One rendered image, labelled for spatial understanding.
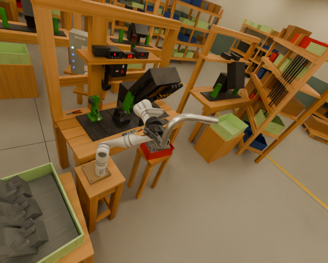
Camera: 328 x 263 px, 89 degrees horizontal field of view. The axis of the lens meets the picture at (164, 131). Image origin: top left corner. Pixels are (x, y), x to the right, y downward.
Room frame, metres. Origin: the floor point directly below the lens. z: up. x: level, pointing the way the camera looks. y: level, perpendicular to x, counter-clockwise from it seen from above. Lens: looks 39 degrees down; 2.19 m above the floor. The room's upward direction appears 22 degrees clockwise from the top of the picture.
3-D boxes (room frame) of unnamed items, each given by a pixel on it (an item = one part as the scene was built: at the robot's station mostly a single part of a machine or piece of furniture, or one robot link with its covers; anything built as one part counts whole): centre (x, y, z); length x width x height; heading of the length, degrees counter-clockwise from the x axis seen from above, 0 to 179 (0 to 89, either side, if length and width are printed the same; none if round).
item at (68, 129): (1.63, 0.48, 0.44); 1.49 x 0.70 x 0.88; 147
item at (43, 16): (1.80, 0.73, 1.36); 1.49 x 0.09 x 0.97; 147
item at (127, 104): (1.54, 0.47, 1.17); 0.13 x 0.12 x 0.20; 147
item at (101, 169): (0.79, 0.38, 0.97); 0.09 x 0.09 x 0.17; 61
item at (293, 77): (4.04, -1.89, 1.19); 2.30 x 0.55 x 2.39; 179
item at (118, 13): (1.80, 0.73, 1.89); 1.50 x 0.09 x 0.09; 147
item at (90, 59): (1.77, 0.70, 1.52); 0.90 x 0.25 x 0.04; 147
